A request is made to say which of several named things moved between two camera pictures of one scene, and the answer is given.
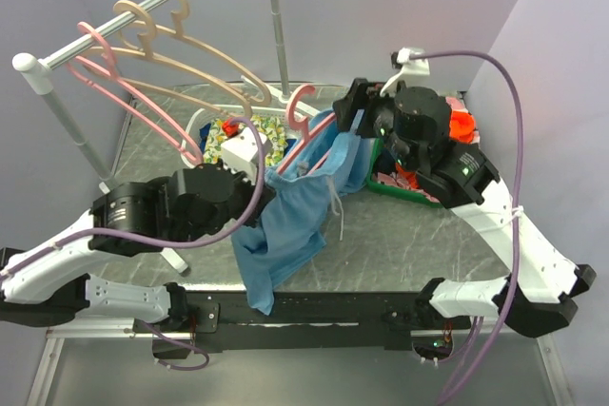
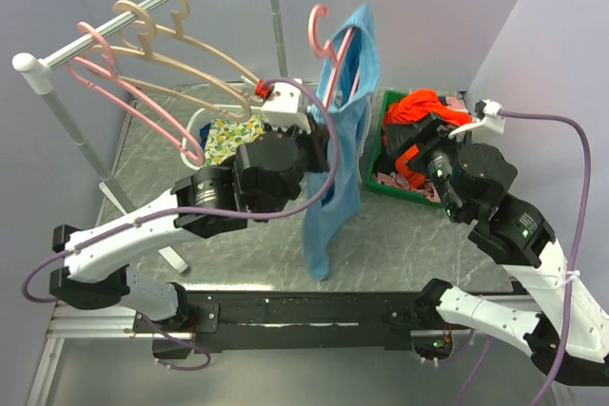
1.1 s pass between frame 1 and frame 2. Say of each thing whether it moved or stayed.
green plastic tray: stayed
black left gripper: moved
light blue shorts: moved
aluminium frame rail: stayed
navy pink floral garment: stayed
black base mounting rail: stayed
